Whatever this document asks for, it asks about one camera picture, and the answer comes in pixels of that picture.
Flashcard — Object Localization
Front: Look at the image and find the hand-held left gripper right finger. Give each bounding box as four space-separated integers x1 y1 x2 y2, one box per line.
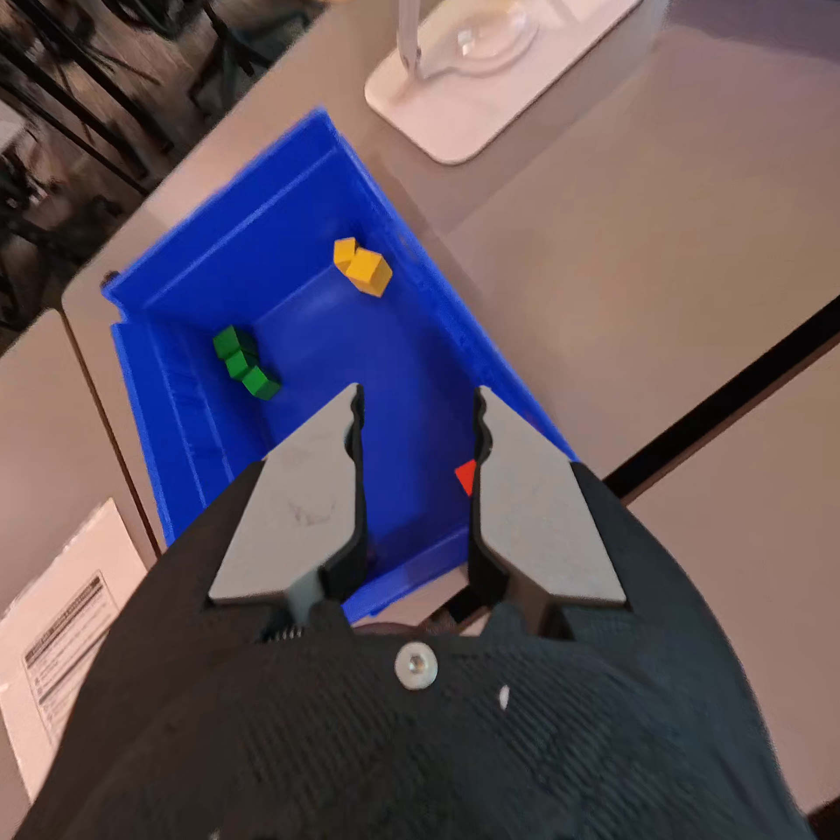
467 385 629 614

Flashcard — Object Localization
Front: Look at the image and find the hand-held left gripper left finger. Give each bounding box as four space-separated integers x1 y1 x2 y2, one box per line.
207 382 368 626

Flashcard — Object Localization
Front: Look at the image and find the blue plastic bin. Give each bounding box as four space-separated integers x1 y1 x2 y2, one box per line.
101 108 580 624

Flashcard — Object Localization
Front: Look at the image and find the paper in plastic sleeve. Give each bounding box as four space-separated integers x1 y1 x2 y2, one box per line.
0 499 148 805

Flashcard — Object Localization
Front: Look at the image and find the wooden document stand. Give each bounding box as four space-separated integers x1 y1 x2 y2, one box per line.
364 0 644 165

